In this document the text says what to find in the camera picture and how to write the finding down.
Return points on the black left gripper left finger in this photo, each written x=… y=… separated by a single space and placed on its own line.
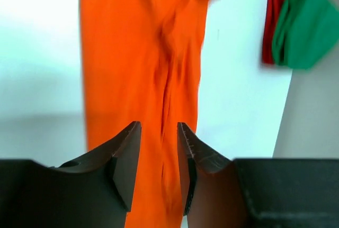
x=93 y=190

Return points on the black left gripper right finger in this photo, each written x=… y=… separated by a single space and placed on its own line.
x=271 y=192

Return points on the orange t-shirt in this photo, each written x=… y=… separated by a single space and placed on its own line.
x=141 y=62

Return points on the folded green t-shirt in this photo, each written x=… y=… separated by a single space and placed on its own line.
x=306 y=30

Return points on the folded red t-shirt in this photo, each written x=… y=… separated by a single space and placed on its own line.
x=272 y=15

